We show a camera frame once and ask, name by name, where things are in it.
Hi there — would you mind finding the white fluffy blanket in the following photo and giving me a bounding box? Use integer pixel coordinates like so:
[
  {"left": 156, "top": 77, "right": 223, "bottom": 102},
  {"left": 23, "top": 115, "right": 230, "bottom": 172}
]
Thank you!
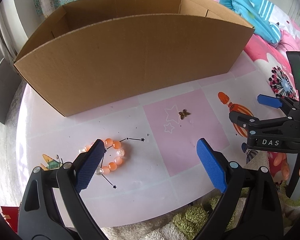
[{"left": 101, "top": 152, "right": 300, "bottom": 240}]

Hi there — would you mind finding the pink floral blanket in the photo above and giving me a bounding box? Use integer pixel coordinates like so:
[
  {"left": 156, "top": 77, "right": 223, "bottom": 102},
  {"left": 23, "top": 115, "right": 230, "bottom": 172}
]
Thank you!
[{"left": 244, "top": 5, "right": 300, "bottom": 99}]

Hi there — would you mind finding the blue patterned quilt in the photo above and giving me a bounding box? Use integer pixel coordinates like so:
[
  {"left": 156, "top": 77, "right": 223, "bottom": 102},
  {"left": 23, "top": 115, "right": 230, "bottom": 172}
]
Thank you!
[{"left": 214, "top": 0, "right": 281, "bottom": 47}]

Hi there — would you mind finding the rolled floral paper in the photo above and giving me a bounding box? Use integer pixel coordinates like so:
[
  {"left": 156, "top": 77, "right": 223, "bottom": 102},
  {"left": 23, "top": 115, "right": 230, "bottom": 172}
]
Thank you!
[{"left": 39, "top": 0, "right": 55, "bottom": 18}]

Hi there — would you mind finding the person's right hand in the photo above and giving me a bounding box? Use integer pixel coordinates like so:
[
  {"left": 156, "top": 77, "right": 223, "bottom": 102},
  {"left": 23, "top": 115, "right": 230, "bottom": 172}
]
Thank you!
[{"left": 268, "top": 152, "right": 300, "bottom": 183}]

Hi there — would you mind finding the dark grey cabinet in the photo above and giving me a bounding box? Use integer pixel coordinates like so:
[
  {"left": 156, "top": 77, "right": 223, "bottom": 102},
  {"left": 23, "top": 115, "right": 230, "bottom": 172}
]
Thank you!
[{"left": 0, "top": 59, "right": 21, "bottom": 124}]

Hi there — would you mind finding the brown cardboard box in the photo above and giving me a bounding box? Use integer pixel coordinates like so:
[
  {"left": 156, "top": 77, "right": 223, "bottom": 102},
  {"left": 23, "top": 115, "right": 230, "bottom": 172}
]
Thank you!
[{"left": 14, "top": 0, "right": 254, "bottom": 116}]

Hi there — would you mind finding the bronze butterfly charm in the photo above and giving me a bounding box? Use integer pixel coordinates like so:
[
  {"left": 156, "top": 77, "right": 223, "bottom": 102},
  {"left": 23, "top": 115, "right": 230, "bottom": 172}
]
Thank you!
[{"left": 179, "top": 109, "right": 191, "bottom": 120}]

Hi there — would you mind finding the pink orange bead bracelet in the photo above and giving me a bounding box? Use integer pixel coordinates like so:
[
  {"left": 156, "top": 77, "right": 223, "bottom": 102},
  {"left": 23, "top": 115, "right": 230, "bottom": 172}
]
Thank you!
[{"left": 78, "top": 138, "right": 126, "bottom": 176}]

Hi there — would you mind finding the grey curtain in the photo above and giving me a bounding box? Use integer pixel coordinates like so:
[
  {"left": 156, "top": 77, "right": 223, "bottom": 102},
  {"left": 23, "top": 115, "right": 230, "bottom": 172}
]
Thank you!
[{"left": 0, "top": 11, "right": 17, "bottom": 65}]

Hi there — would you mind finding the green fluffy cloth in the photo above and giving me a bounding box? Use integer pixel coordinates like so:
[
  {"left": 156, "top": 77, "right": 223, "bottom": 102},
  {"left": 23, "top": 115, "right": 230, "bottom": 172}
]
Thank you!
[{"left": 172, "top": 179, "right": 300, "bottom": 240}]

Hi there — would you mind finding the red gift bag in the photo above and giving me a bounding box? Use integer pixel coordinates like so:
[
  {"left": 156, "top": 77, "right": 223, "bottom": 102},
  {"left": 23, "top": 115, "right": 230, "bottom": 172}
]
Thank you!
[{"left": 1, "top": 206, "right": 19, "bottom": 233}]

